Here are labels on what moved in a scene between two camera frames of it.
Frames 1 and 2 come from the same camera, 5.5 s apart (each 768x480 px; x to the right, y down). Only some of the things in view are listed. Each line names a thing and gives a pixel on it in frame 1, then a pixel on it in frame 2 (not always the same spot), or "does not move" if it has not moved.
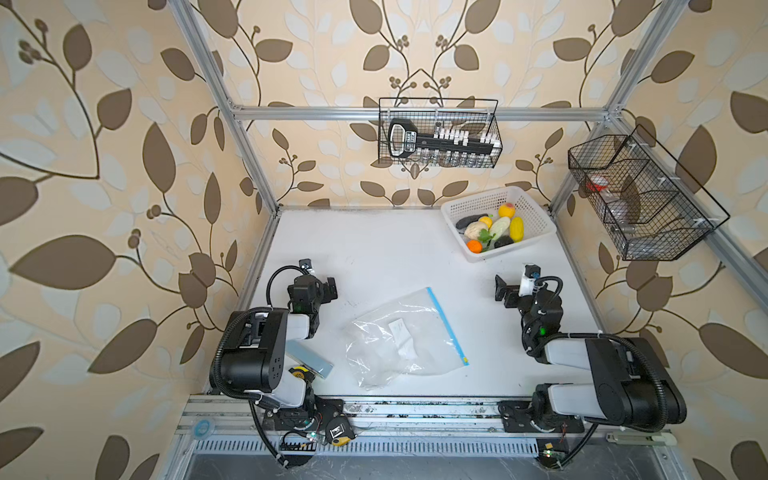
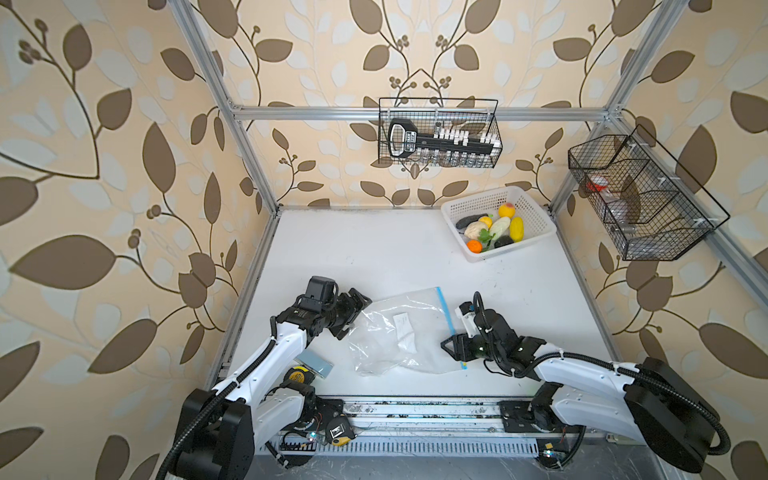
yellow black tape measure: (302, 372) does not move
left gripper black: (325, 288) to (341, 309)
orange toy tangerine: (474, 246) does not move
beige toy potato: (472, 231) does not move
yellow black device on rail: (339, 431) does not move
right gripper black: (507, 292) to (474, 339)
